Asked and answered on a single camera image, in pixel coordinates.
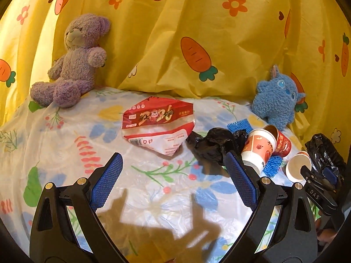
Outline white orange paper cup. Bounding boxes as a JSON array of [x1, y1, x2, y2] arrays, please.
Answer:
[[286, 151, 312, 184]]

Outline blue foam fruit net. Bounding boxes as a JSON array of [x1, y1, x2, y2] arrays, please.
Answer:
[[263, 156, 283, 178]]

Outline red gold-lined paper cup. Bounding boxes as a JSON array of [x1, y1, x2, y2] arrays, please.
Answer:
[[264, 125, 292, 158]]

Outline white apple paper cup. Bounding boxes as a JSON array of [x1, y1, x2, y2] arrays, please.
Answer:
[[241, 129, 277, 174]]

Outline black plastic bag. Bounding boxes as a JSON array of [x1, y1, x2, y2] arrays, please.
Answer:
[[186, 128, 249, 166]]

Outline red snack bag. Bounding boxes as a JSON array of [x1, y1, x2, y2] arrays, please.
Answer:
[[121, 96, 195, 156]]

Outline black trash bag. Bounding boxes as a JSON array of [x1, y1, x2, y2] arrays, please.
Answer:
[[304, 133, 346, 193]]

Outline person's right hand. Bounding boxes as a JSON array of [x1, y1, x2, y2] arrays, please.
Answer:
[[315, 218, 337, 243]]

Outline blue monster plush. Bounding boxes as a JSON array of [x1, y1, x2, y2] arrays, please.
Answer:
[[251, 65, 305, 131]]

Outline purple teddy bear plush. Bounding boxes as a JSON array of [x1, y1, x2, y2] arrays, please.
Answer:
[[30, 13, 111, 108]]

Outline yellow carrot print curtain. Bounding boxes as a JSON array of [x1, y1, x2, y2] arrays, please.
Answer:
[[1, 0, 350, 157]]

